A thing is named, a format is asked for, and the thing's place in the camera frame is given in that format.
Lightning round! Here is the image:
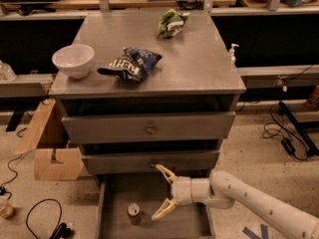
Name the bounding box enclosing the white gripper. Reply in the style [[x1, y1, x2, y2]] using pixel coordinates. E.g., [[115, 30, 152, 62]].
[[152, 164, 211, 221]]

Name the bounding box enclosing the orange soda can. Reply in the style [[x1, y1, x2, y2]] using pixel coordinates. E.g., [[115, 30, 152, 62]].
[[127, 202, 142, 225]]

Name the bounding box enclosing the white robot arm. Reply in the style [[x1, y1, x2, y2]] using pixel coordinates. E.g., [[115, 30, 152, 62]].
[[152, 163, 319, 239]]

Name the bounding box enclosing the grey middle drawer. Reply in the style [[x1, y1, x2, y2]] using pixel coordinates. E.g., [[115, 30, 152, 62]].
[[82, 150, 219, 174]]

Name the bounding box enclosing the grey open bottom drawer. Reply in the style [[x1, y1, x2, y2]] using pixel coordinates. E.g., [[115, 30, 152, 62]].
[[96, 172, 215, 239]]

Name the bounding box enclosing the grey top drawer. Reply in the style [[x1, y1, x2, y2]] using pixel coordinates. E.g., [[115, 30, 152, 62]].
[[62, 112, 235, 144]]

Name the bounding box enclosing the grey drawer cabinet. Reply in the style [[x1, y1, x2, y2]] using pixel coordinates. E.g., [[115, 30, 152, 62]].
[[50, 11, 245, 175]]

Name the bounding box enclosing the wooden block stand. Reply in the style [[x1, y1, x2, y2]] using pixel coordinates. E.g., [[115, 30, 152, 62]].
[[13, 99, 90, 181]]

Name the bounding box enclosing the blue chip bag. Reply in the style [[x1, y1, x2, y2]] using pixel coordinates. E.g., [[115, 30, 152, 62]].
[[98, 47, 162, 82]]

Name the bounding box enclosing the white pump bottle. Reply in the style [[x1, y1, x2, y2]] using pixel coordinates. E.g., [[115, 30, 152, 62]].
[[228, 44, 239, 65]]

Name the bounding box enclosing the white bowl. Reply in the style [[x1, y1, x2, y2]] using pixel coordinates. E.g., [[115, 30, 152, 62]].
[[52, 44, 95, 79]]

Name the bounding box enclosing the clear plastic cup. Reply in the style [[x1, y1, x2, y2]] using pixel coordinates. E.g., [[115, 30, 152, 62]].
[[0, 196, 14, 218]]

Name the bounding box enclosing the green chip bag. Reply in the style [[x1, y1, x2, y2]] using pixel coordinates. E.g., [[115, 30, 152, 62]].
[[157, 9, 189, 39]]

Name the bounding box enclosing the orange bottle on floor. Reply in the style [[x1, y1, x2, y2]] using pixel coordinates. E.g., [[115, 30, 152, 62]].
[[305, 86, 319, 110]]

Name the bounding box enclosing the clear container at left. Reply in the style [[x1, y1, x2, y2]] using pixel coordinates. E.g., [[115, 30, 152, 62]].
[[0, 61, 17, 82]]

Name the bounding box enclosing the black floor cable loop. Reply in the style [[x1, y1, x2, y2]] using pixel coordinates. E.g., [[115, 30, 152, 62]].
[[25, 198, 73, 239]]

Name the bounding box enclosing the black power adapter cable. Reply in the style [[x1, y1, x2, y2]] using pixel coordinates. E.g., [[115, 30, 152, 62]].
[[261, 102, 312, 162]]

